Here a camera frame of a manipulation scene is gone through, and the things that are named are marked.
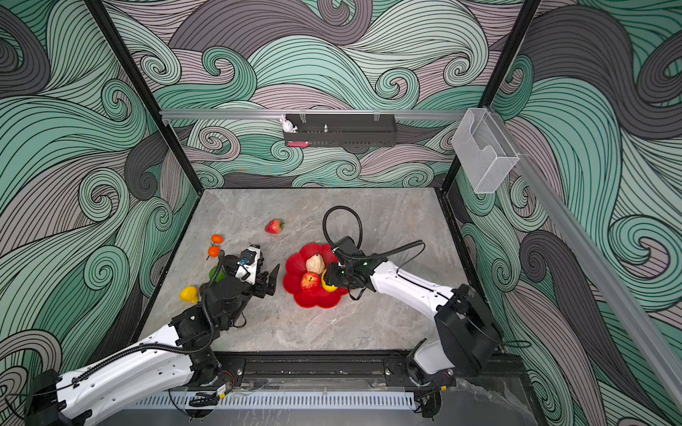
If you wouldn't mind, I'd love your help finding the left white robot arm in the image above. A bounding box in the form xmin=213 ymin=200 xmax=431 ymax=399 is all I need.
xmin=23 ymin=245 xmax=278 ymax=425

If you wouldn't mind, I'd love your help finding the green lime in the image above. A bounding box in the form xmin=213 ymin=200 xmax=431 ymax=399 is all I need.
xmin=209 ymin=267 xmax=226 ymax=282

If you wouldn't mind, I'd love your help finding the clear plastic wall holder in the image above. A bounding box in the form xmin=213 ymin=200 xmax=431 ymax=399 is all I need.
xmin=452 ymin=108 xmax=519 ymax=195

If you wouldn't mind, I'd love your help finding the small white rabbit figurine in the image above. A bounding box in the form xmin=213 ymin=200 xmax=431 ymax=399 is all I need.
xmin=279 ymin=115 xmax=298 ymax=133

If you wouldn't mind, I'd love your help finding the yellow lemon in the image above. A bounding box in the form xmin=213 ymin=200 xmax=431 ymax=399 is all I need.
xmin=321 ymin=276 xmax=337 ymax=293

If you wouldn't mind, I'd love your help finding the white slotted cable duct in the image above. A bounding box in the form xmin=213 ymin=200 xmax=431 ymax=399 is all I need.
xmin=130 ymin=390 xmax=417 ymax=411

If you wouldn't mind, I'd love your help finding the aluminium wall rail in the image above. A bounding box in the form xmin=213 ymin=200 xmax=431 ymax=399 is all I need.
xmin=488 ymin=110 xmax=681 ymax=408
xmin=159 ymin=108 xmax=467 ymax=124

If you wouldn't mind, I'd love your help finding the red apple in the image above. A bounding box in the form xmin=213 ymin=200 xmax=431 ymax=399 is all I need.
xmin=300 ymin=272 xmax=321 ymax=292

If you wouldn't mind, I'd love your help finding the pale cream pear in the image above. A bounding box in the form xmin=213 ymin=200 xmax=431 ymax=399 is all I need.
xmin=305 ymin=254 xmax=326 ymax=275

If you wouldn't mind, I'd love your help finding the pink item in tray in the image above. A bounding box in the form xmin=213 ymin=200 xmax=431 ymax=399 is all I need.
xmin=287 ymin=141 xmax=310 ymax=148

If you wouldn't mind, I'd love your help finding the black wall shelf tray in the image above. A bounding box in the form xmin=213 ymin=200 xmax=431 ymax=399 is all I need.
xmin=282 ymin=113 xmax=398 ymax=149

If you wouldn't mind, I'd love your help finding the red flower-shaped fruit bowl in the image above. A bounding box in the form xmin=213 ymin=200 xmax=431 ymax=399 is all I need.
xmin=283 ymin=243 xmax=347 ymax=309

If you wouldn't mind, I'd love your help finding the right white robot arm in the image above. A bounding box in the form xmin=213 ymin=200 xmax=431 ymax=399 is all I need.
xmin=324 ymin=236 xmax=503 ymax=382

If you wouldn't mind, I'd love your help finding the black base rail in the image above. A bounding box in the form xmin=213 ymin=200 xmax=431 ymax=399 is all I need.
xmin=201 ymin=350 xmax=526 ymax=390

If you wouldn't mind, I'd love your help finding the aluminium wall rail back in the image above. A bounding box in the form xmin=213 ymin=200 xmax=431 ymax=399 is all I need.
xmin=159 ymin=108 xmax=467 ymax=124

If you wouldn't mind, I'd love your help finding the aluminium wall rail right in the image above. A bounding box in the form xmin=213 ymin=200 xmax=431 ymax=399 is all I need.
xmin=488 ymin=110 xmax=681 ymax=408

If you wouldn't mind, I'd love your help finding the yellow bell pepper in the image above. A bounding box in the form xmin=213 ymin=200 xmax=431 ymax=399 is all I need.
xmin=179 ymin=286 xmax=200 ymax=304

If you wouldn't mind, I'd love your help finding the red strawberry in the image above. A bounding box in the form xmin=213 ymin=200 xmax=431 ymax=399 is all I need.
xmin=265 ymin=218 xmax=284 ymax=234

